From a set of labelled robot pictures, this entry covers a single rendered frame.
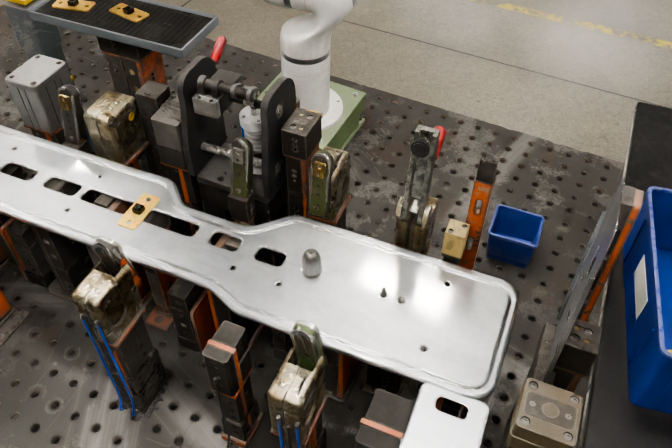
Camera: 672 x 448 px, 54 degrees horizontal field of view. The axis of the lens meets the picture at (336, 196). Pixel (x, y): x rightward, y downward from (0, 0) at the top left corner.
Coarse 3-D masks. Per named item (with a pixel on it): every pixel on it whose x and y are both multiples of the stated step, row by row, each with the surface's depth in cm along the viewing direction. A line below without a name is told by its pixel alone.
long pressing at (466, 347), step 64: (0, 128) 134; (0, 192) 121; (128, 192) 122; (128, 256) 111; (192, 256) 111; (384, 256) 111; (256, 320) 103; (320, 320) 102; (384, 320) 102; (448, 320) 102; (512, 320) 103; (448, 384) 95
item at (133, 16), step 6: (114, 6) 137; (120, 6) 137; (126, 6) 135; (114, 12) 135; (120, 12) 135; (126, 12) 134; (132, 12) 135; (138, 12) 135; (144, 12) 135; (126, 18) 134; (132, 18) 133; (138, 18) 133; (144, 18) 134
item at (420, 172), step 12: (420, 132) 101; (432, 132) 101; (420, 144) 98; (432, 144) 101; (420, 156) 99; (432, 156) 102; (420, 168) 105; (432, 168) 104; (408, 180) 106; (420, 180) 106; (408, 192) 107; (420, 192) 108; (408, 204) 110; (420, 204) 108; (420, 216) 109
